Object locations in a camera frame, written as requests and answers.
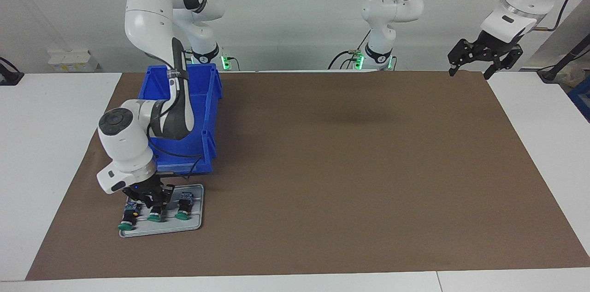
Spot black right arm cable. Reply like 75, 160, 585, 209
147, 39, 203, 180

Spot blue plastic storage bin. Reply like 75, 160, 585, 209
138, 63, 224, 175

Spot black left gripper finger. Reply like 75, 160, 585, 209
483, 46, 524, 80
448, 40, 482, 77

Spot black stand pole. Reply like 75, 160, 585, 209
537, 34, 590, 83

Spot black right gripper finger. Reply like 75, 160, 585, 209
127, 191, 155, 210
157, 185, 175, 205

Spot white wall box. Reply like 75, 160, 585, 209
47, 50, 98, 72

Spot blue crate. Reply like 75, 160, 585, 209
568, 76, 590, 122

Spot black clamp mount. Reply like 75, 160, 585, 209
0, 57, 24, 86

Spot grey metal tray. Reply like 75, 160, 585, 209
119, 184, 205, 238

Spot green lit base connector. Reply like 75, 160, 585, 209
349, 49, 366, 70
220, 47, 240, 71

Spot brown table mat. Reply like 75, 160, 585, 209
25, 70, 590, 281

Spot black left base cable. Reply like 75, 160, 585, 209
327, 29, 372, 70

